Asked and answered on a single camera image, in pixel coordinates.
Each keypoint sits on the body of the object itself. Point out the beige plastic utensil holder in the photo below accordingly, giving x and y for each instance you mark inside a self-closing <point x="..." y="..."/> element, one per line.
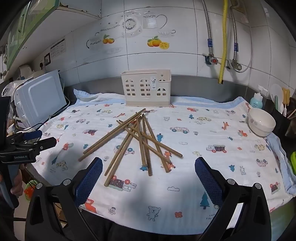
<point x="145" y="92"/>

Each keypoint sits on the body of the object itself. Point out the white ceramic bowl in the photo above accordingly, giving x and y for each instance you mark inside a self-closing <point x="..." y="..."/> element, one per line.
<point x="261" y="122"/>

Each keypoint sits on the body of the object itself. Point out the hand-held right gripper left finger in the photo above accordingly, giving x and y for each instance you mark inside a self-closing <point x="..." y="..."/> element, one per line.
<point x="90" y="180"/>

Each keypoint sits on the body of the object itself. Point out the wall power socket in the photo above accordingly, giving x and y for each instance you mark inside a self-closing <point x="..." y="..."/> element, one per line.
<point x="47" y="59"/>

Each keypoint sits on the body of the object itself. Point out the white wall label sticker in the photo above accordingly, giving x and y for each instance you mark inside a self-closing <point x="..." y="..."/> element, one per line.
<point x="57" y="49"/>

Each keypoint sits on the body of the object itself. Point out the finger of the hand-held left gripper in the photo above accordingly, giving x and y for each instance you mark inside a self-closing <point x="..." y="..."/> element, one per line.
<point x="46" y="143"/>
<point x="32" y="134"/>

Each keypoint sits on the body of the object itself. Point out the pile of wooden chopsticks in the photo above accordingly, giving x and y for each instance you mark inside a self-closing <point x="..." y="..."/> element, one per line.
<point x="140" y="139"/>

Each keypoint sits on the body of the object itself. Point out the metal water valve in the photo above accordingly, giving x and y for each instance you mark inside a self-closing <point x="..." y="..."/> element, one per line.
<point x="235" y="65"/>

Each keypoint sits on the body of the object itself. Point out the black utensil caddy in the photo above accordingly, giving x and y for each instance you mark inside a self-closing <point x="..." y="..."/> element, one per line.
<point x="277" y="122"/>

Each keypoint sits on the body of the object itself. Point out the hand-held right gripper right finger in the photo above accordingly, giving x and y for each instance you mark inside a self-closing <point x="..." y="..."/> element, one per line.
<point x="208" y="183"/>

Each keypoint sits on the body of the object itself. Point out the white electric kettle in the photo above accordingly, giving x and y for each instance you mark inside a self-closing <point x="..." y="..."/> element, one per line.
<point x="25" y="70"/>

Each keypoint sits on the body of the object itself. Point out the person's left hand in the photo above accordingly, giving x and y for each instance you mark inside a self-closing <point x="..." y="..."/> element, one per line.
<point x="18" y="185"/>

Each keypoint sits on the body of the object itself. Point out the yellow bottle brush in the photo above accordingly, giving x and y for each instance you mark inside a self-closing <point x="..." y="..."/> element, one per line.
<point x="286" y="97"/>

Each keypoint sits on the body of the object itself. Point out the green wall cabinet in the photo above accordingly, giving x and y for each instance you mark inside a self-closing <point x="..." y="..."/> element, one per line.
<point x="20" y="27"/>

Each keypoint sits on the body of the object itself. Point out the white microwave oven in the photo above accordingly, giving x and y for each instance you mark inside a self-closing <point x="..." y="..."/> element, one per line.
<point x="44" y="99"/>

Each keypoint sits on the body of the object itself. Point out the white cartoon printed blanket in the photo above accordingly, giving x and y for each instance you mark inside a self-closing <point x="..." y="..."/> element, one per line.
<point x="208" y="129"/>

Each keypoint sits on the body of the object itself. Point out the blue pump soap bottle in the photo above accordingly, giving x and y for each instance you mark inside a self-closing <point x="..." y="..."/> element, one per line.
<point x="256" y="102"/>

